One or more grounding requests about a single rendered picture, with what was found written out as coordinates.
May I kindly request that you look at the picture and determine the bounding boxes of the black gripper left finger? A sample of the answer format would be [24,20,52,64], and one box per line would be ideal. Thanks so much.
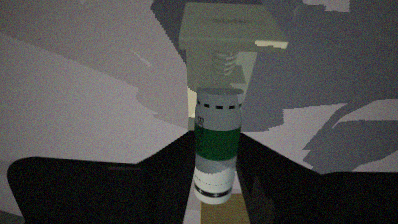
[7,130,196,224]

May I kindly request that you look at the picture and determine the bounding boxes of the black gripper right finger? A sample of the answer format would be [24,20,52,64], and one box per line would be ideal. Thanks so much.
[236,133,398,224]

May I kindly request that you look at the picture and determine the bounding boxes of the white and green battery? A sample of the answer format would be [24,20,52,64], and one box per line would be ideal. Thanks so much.
[193,87,244,204]

